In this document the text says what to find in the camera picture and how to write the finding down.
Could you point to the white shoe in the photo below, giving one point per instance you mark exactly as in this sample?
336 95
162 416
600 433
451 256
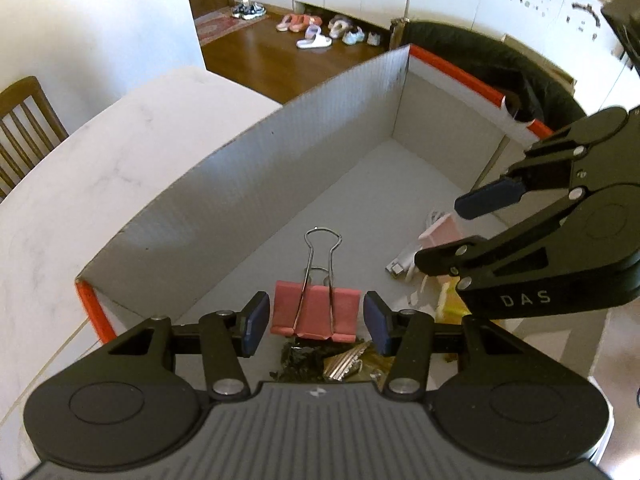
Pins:
374 39

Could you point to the white cabinet with magnets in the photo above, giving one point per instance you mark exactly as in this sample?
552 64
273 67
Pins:
540 15

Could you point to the white marble desktop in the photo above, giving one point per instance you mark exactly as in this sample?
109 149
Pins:
100 170

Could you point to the white slipper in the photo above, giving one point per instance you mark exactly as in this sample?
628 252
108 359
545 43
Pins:
314 39

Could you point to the black jacket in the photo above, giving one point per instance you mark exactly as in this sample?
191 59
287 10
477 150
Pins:
475 55

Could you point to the beige slippers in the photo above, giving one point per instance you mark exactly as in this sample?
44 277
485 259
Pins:
338 26

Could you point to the grey cardboard box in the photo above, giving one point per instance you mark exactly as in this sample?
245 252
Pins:
225 200

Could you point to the patterned door mat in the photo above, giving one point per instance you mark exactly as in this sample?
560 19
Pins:
215 27

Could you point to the small yellow packet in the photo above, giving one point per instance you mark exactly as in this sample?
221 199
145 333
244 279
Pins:
450 305

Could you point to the light blue shoes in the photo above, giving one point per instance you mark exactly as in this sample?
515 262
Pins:
354 36

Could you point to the small pink bag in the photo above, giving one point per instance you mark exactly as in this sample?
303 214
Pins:
442 232

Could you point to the pink slippers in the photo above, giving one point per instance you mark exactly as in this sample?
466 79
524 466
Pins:
299 22

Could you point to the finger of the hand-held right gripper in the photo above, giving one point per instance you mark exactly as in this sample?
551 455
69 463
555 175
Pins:
500 255
487 200

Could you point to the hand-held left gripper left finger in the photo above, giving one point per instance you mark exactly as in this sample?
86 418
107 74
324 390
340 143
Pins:
256 321

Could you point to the dark dried leaf packet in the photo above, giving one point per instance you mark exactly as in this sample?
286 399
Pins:
300 360

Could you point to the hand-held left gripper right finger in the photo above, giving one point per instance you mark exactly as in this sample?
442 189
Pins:
377 324

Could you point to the gold foil packet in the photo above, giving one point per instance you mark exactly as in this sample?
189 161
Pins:
345 362

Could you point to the red binder clip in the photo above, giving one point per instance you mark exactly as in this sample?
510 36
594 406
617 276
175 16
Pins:
315 310

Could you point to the dark sneakers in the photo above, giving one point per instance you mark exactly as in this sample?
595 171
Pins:
247 11

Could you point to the brown wooden chair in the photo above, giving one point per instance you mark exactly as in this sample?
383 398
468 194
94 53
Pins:
25 130

